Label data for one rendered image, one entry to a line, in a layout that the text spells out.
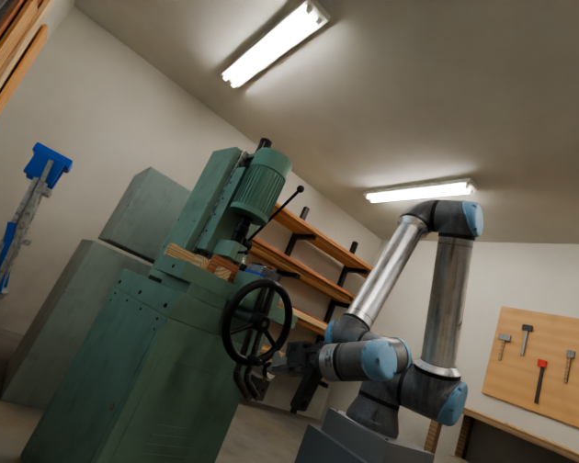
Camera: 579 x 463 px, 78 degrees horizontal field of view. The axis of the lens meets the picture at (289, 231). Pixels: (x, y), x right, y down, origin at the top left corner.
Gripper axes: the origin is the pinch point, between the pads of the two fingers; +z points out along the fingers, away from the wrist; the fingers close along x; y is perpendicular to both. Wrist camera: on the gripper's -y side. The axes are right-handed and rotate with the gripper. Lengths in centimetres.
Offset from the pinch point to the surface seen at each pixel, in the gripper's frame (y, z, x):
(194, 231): 59, 51, 7
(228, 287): 29.4, 24.7, 2.2
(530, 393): 43, -8, -325
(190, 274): 28.3, 24.9, 18.6
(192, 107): 276, 196, -31
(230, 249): 48, 31, 0
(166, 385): -5.1, 37.3, 9.2
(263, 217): 63, 21, -5
